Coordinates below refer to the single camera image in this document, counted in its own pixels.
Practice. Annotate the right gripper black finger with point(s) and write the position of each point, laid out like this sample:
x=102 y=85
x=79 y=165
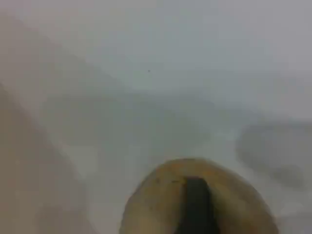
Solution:
x=198 y=207

